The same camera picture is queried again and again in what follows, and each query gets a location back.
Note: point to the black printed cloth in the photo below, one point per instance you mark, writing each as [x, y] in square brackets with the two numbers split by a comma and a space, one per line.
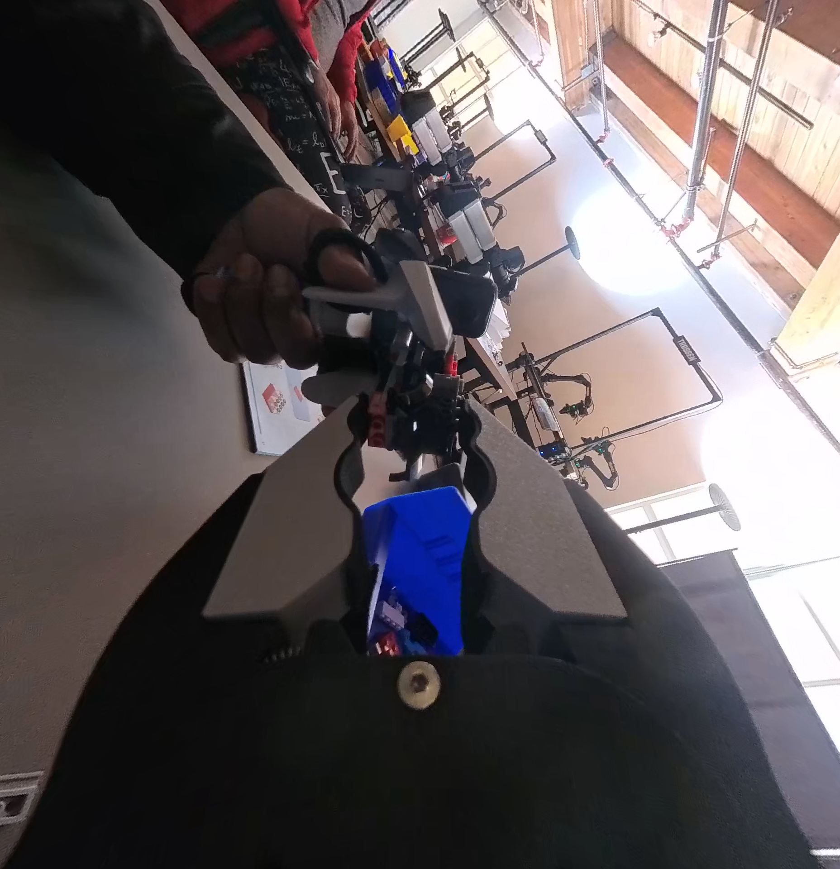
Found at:
[291, 115]

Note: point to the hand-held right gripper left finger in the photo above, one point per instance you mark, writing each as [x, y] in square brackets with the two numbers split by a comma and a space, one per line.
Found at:
[284, 543]

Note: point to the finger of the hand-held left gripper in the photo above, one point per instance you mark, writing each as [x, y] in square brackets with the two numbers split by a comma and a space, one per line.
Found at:
[338, 390]

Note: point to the stack of coloured bins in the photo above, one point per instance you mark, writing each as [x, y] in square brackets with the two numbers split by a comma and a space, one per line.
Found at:
[389, 95]

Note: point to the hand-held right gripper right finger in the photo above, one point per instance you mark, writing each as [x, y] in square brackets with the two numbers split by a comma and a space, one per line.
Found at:
[549, 550]

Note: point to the person's left hand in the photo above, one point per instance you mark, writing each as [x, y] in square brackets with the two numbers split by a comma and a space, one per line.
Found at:
[257, 305]

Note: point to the printed instruction sheet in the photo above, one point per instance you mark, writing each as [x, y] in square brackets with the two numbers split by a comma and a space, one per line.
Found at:
[277, 414]

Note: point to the grey desk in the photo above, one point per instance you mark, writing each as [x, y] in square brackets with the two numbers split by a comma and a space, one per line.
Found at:
[87, 509]

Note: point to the pile of toy bricks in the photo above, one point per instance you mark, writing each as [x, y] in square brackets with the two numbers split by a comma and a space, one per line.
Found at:
[399, 624]

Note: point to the blue plastic bin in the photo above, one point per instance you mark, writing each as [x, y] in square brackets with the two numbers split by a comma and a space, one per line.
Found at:
[420, 543]

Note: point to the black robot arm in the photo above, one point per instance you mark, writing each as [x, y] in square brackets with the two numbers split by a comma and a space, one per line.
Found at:
[600, 461]
[569, 400]

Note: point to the grey toy brick vehicle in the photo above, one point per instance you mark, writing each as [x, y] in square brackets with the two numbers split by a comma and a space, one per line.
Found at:
[420, 414]

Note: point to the person's left forearm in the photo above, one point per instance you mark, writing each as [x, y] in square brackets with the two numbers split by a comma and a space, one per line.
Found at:
[121, 136]

